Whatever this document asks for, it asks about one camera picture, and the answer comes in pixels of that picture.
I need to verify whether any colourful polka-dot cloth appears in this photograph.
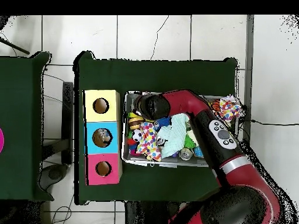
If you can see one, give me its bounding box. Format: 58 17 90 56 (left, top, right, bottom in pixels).
136 122 163 163

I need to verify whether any wooden box with three holes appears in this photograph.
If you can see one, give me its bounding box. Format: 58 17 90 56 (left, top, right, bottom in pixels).
84 89 123 186

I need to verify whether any shallow clear mesh bin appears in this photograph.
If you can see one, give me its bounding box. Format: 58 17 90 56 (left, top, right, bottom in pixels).
122 92 244 168

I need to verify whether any wooden burger toy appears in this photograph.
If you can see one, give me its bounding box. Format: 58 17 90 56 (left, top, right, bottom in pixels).
128 113 145 131

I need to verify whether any small soccer ball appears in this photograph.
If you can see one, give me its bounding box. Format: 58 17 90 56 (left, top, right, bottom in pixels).
131 129 142 142

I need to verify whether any mint green knit cloth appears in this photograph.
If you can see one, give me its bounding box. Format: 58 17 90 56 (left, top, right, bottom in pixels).
160 113 192 159

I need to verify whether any cream cloth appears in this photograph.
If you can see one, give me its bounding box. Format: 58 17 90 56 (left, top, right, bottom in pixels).
186 130 199 148

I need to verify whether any dark green tablecloth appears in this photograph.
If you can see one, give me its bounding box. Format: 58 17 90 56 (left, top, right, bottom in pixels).
74 50 239 206

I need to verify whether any black floor stand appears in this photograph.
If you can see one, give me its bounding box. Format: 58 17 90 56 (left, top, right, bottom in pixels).
39 81 75 191

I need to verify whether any dark green side table cloth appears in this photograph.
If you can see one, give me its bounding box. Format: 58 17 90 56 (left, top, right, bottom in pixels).
0 51 54 202

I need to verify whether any black tripod leg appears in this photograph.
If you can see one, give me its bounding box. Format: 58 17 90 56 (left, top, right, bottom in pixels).
0 37 30 56

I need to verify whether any thin black floor cable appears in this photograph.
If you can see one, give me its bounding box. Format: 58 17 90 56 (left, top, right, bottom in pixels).
150 15 170 61

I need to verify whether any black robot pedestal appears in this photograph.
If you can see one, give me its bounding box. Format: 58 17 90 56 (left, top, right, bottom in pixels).
125 200 180 224

